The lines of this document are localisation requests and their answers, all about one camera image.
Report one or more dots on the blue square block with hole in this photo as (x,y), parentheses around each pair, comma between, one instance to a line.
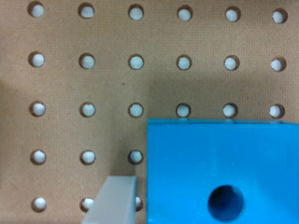
(222,172)

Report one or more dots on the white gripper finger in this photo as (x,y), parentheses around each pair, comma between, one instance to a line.
(115,202)

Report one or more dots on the brown pegboard sheet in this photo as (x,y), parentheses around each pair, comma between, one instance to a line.
(80,78)

